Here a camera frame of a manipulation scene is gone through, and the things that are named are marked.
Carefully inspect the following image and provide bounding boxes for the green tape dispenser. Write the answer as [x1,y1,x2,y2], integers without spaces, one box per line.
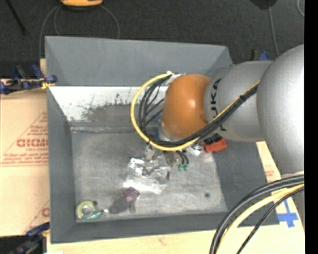
[75,199,109,222]

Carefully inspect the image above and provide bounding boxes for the grey metal bin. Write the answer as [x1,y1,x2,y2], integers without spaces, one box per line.
[44,35,279,243]

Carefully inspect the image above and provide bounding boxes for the brown cardboard board, red print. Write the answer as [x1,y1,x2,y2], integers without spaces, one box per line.
[0,58,305,238]

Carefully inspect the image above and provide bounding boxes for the clear plastic container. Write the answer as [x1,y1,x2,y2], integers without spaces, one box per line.
[122,156,172,195]

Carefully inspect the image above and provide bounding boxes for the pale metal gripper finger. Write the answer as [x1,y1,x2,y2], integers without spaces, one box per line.
[142,160,165,176]
[145,144,160,161]

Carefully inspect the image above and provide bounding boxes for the purple sunglasses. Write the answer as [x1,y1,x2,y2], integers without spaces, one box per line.
[108,186,141,214]

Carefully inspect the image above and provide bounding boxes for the orange-red block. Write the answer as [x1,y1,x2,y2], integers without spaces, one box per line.
[203,139,227,153]

